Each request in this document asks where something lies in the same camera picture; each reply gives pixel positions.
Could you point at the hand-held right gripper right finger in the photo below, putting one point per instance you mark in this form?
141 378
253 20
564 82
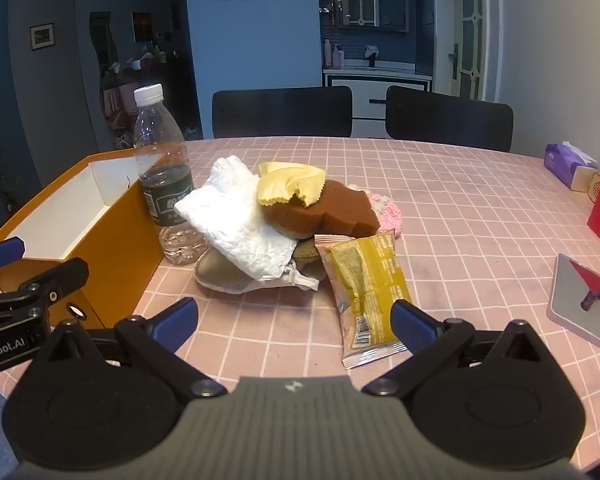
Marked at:
410 327

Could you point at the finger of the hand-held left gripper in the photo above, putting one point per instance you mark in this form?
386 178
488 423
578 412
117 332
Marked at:
2 255
55 277

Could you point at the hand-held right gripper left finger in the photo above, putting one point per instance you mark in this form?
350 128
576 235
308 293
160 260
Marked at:
177 322

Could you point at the cream pad with stitched rim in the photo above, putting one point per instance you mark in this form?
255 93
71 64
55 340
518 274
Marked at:
220 270

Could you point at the orange cardboard box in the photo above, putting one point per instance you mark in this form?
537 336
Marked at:
120 240

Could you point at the pink and white crochet pouch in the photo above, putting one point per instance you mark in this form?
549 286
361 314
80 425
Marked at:
387 215

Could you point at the yellow snack packet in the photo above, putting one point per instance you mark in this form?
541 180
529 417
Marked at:
365 285

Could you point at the white crinkled cloth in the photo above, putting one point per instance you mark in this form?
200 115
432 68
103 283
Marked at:
230 225

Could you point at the pink checkered tablecloth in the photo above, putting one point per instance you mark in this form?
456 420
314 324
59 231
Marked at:
480 240

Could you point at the clear plastic water bottle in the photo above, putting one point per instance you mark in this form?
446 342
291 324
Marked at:
165 195

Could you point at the brown sponge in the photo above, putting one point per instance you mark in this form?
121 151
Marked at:
330 210

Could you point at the small mirror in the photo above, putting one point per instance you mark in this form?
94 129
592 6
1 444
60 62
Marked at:
575 300

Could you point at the yellow zigzag-edged cloth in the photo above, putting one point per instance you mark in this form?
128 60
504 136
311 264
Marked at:
280 185

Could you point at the hanging pink bags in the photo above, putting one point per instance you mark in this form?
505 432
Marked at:
117 105

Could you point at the black chair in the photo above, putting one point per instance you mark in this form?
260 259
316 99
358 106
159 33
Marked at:
280 112
450 120

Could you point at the purple tissue pack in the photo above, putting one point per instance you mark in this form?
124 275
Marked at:
560 165

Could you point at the small framed picture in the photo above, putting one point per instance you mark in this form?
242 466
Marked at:
42 36

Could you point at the white sideboard cabinet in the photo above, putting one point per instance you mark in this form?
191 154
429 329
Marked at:
370 95

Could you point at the dark faucet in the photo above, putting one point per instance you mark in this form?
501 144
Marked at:
372 56

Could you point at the pink pump bottle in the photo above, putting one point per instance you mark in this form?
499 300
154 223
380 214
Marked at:
337 57

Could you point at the tall pale bottle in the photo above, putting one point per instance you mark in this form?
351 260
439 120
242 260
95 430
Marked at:
327 55

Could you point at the white panelled door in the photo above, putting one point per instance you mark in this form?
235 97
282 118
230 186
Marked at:
472 30

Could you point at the dark wall picture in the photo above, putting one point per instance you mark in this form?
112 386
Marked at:
142 26

